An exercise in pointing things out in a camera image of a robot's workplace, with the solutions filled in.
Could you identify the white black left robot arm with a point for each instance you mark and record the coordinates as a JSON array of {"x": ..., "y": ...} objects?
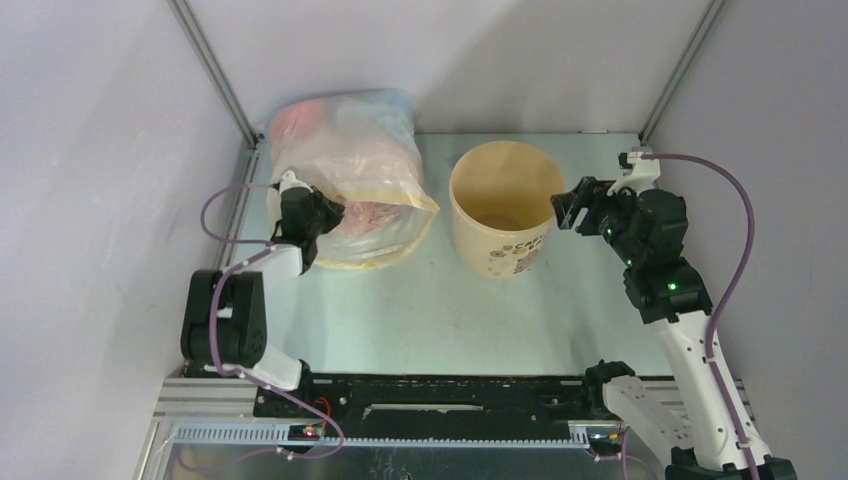
[{"x": 225, "y": 324}]

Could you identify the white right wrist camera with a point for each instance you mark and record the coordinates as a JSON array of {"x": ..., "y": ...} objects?
[{"x": 640, "y": 170}]

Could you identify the cream round trash bin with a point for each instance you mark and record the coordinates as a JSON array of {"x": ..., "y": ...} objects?
[{"x": 500, "y": 205}]

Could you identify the aluminium front frame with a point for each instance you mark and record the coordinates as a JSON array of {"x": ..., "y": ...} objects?
[{"x": 328, "y": 415}]

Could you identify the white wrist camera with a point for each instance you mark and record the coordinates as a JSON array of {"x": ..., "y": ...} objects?
[
  {"x": 640, "y": 170},
  {"x": 289, "y": 180}
]

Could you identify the corner aluminium post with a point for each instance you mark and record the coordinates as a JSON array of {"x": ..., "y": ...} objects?
[
  {"x": 205, "y": 53},
  {"x": 709, "y": 19}
]

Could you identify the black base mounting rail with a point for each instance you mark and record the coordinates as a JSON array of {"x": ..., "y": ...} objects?
[{"x": 443, "y": 407}]

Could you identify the left corner aluminium post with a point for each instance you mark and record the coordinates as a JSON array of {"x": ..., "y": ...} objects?
[{"x": 205, "y": 53}]

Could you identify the large translucent bag of bags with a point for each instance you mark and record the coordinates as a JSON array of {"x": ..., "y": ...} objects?
[{"x": 358, "y": 149}]

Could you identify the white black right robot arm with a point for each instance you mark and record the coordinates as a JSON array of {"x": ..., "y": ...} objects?
[{"x": 689, "y": 358}]

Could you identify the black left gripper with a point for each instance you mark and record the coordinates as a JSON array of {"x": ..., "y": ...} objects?
[{"x": 334, "y": 211}]

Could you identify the right corner aluminium post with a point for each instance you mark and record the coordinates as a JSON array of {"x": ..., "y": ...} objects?
[{"x": 709, "y": 19}]

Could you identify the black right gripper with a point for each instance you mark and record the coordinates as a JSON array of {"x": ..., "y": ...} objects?
[{"x": 591, "y": 210}]

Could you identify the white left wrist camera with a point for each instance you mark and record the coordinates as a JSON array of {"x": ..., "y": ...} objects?
[{"x": 289, "y": 180}]

